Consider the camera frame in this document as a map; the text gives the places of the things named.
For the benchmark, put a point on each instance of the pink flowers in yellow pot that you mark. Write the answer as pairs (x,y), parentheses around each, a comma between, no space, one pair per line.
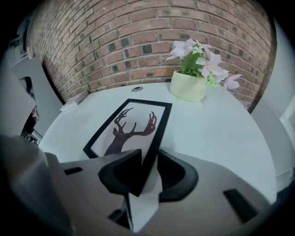
(187,86)

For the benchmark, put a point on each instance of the white books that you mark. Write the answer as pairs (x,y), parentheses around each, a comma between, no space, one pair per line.
(72,102)

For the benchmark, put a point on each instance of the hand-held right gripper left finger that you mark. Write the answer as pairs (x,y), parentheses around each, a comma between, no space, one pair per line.
(92,184)

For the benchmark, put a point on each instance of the white cabinet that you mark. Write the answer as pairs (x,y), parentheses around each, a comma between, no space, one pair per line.
(41,92)

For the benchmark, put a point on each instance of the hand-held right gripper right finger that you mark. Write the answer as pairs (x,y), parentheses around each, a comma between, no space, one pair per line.
(207,202)

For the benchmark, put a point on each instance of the black-framed deer antler picture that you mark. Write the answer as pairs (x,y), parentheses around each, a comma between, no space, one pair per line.
(138,119)

